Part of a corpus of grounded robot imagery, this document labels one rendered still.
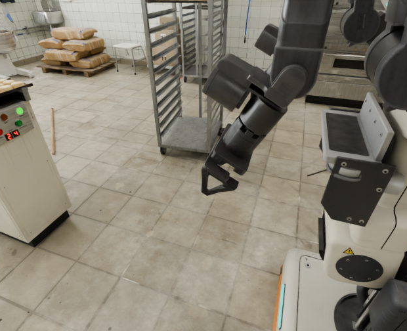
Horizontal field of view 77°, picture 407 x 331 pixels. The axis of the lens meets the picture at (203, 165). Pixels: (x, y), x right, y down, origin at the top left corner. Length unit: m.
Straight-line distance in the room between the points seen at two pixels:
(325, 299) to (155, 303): 0.79
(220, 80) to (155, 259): 1.35
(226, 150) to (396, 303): 0.52
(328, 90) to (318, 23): 3.43
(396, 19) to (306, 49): 0.09
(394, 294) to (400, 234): 0.14
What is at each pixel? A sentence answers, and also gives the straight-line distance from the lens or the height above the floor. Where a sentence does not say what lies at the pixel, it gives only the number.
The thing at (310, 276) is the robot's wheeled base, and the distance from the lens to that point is 1.30.
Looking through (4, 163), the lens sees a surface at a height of 0.59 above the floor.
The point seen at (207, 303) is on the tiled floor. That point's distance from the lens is 1.47.
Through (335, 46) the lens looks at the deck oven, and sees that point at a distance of 3.66.
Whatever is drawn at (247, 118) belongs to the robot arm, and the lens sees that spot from 0.41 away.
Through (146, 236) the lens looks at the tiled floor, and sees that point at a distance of 1.74.
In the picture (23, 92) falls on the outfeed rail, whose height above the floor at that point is 0.88.
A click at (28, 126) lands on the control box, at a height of 0.72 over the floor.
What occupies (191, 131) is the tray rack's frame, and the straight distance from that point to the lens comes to 2.52.
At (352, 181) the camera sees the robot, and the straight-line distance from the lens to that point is 0.59.
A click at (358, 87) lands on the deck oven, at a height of 0.29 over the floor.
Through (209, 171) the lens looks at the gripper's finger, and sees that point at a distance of 0.42.
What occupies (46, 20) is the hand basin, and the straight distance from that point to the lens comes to 6.32.
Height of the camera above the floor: 1.31
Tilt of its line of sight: 35 degrees down
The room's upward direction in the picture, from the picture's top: straight up
